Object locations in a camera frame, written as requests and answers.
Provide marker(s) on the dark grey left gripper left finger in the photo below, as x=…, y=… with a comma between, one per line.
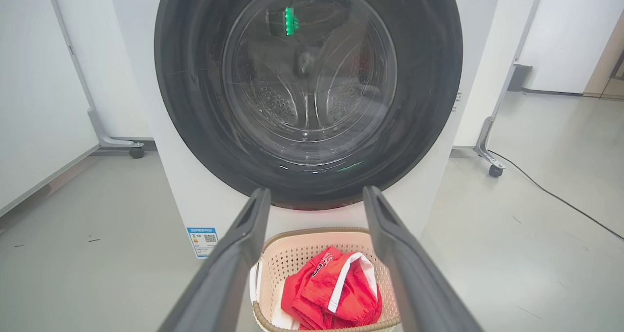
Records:
x=219, y=283

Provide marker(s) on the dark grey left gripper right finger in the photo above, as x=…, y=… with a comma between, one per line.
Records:
x=419, y=283

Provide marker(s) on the red white garment with tag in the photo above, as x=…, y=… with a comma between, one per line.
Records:
x=280, y=318

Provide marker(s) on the red white printed jersey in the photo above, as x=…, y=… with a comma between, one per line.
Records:
x=317, y=293

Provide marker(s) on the black round glass washer door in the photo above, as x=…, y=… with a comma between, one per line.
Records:
x=195, y=103

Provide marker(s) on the cream perforated laundry basket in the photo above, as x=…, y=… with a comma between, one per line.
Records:
x=282, y=259

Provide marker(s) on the white front-load washing machine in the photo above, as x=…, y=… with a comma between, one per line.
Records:
x=185, y=185

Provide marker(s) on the blue energy label sticker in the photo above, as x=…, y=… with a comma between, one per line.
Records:
x=202, y=242

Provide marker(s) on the light wooden cabinet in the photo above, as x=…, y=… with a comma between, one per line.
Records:
x=604, y=64

